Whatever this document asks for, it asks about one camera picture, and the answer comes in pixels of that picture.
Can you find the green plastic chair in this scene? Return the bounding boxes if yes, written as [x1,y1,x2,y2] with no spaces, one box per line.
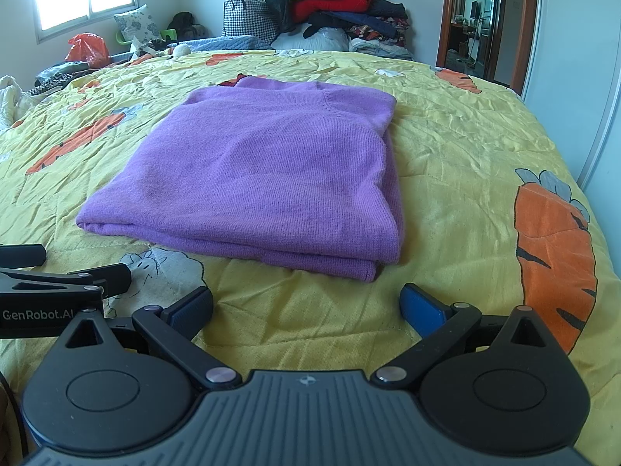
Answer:
[115,26,180,52]

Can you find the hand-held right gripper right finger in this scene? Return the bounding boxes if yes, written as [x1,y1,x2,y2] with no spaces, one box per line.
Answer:
[369,282,566,388]

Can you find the grey floral pillow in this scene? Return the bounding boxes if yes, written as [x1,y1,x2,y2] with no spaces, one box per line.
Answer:
[114,5,161,49]

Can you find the dark striped clothes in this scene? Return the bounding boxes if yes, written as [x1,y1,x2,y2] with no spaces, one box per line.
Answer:
[29,61,88,98]

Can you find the purple sweater with red collar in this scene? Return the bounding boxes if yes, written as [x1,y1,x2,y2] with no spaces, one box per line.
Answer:
[75,75,406,283]

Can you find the yellow carrot print blanket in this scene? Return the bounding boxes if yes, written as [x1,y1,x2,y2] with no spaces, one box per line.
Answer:
[0,49,612,466]

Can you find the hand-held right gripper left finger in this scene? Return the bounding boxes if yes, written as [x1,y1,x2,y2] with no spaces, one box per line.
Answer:
[46,287,243,389]

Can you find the grey fabric bundle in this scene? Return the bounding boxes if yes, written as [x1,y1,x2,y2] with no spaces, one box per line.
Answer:
[272,26,350,52]

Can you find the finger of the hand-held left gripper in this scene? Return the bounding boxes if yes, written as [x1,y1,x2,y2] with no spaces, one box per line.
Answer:
[0,244,47,269]
[0,263,133,299]

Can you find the blue quilted cover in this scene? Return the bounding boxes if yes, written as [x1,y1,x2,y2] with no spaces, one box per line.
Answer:
[179,36,275,53]

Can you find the houndstooth bag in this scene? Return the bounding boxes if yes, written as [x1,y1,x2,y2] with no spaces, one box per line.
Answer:
[222,0,282,44]

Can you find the white quilted jacket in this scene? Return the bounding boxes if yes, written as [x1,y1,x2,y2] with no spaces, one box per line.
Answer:
[0,75,35,129]

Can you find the orange plastic bag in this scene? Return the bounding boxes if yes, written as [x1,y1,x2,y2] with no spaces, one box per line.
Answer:
[65,33,111,68]

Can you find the dark backpack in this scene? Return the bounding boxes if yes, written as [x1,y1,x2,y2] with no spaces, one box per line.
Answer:
[167,12,205,40]

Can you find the red folded sweater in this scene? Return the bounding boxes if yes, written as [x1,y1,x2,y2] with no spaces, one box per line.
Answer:
[290,0,374,24]

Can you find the wooden door frame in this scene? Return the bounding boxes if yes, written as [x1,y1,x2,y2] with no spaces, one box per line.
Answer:
[435,0,539,103]

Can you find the white wardrobe door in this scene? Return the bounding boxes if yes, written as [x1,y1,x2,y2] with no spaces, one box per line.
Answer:
[521,0,621,190]

